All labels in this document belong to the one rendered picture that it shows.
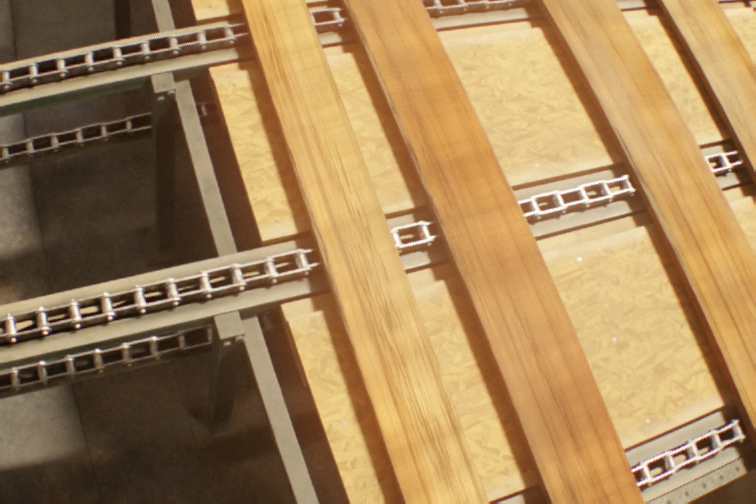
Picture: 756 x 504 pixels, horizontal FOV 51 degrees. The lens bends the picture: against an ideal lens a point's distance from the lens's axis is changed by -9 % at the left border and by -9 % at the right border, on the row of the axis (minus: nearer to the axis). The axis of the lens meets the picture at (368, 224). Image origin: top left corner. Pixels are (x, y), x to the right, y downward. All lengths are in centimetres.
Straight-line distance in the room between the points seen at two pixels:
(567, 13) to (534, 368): 97
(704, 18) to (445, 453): 148
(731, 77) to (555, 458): 121
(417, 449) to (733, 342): 77
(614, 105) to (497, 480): 95
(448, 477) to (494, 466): 12
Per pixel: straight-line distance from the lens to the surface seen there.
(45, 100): 198
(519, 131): 202
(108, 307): 167
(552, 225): 194
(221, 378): 193
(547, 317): 177
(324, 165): 179
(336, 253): 170
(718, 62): 243
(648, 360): 189
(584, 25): 226
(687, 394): 192
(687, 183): 210
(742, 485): 297
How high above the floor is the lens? 239
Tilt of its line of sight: 60 degrees down
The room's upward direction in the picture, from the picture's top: 22 degrees clockwise
